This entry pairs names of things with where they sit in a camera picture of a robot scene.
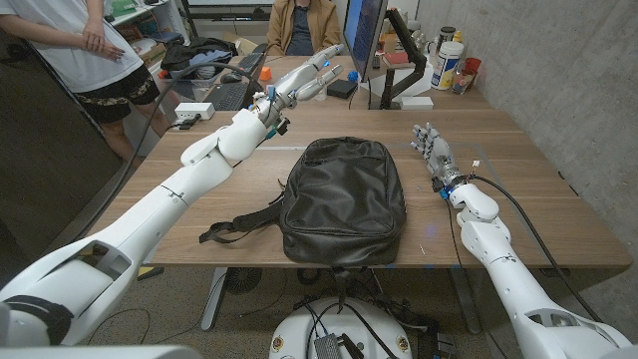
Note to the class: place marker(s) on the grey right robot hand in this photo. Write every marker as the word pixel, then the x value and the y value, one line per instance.
pixel 439 154

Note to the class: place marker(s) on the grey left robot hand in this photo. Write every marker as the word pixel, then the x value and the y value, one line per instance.
pixel 294 87

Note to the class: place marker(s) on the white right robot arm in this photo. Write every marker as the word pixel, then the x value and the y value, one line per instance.
pixel 518 289

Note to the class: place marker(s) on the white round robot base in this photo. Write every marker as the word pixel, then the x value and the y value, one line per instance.
pixel 294 334

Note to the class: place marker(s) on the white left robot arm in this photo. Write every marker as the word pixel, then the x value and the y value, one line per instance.
pixel 164 199

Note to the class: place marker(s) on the black backpack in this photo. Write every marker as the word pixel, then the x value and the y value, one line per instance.
pixel 344 199

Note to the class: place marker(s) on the orange cube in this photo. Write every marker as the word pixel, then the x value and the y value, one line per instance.
pixel 265 74

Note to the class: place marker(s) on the flat black box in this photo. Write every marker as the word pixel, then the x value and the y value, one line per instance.
pixel 344 88

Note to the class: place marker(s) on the black keyboard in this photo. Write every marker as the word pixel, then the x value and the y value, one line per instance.
pixel 249 61

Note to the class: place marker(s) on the flat white box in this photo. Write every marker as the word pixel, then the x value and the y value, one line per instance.
pixel 416 103

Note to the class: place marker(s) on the blue ball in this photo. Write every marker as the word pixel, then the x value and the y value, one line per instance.
pixel 353 76

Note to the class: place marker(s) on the tan cardboard box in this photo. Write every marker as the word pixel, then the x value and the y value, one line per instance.
pixel 246 46

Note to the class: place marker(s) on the black computer mouse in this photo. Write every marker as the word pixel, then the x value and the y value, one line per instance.
pixel 230 78

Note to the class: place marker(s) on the black laptop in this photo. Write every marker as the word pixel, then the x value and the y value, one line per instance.
pixel 229 96

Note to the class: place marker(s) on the person in tan jacket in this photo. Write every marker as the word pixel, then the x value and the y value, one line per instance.
pixel 324 27

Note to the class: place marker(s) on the clear drinking glass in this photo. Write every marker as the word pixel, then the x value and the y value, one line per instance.
pixel 460 82

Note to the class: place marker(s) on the white labelled canister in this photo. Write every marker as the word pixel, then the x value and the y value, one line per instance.
pixel 446 65

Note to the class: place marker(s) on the computer monitor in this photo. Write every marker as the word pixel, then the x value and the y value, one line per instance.
pixel 366 30

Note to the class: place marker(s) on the red cup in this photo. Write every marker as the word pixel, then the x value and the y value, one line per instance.
pixel 473 65

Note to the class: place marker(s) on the white power strip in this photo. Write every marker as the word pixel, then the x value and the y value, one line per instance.
pixel 194 109

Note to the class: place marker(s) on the dark clothes pile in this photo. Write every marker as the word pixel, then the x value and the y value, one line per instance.
pixel 194 52

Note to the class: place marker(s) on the red book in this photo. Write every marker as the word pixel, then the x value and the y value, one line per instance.
pixel 396 58

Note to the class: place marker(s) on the black plug adapter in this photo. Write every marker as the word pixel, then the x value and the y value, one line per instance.
pixel 188 122

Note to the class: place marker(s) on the yellow bottle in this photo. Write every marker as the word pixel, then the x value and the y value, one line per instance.
pixel 457 37

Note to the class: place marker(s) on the black lidded jar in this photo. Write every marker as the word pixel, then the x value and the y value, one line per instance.
pixel 445 35

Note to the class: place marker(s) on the grey table leg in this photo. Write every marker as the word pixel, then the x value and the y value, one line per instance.
pixel 464 299

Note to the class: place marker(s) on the white shelf unit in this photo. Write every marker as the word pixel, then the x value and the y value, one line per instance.
pixel 149 25

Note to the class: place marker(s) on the black round fan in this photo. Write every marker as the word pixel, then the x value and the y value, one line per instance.
pixel 242 280

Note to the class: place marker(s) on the person in white shirt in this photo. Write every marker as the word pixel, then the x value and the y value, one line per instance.
pixel 90 60

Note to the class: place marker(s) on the metal module with grille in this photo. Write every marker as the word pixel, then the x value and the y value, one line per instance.
pixel 329 346

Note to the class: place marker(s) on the white table leg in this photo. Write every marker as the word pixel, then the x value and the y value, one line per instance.
pixel 213 299

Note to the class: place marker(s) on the yellow black floor object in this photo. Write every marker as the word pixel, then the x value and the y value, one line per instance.
pixel 148 272

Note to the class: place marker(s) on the dark brown partition panel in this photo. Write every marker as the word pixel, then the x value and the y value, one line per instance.
pixel 50 149

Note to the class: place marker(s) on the white robot torso edge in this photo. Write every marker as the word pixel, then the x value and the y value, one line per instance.
pixel 99 353

